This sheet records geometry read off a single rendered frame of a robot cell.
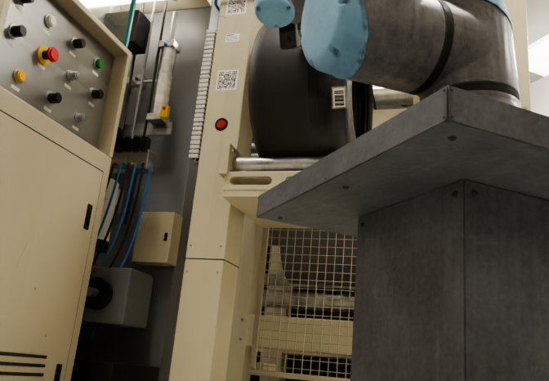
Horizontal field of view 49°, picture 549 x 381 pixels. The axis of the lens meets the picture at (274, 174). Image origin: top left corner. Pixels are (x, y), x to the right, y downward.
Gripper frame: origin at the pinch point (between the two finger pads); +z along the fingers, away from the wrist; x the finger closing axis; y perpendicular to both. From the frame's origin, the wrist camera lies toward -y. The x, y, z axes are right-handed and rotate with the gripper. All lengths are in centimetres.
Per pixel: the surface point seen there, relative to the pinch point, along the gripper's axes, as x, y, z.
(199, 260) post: 33, -55, 28
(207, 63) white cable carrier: 40.2, 12.7, 21.3
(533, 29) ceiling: -104, 292, 373
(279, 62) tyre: 6.7, -3.5, 1.7
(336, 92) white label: -9.7, -11.7, 6.3
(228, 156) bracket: 22.9, -27.3, 13.6
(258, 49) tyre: 14.0, 1.8, 1.9
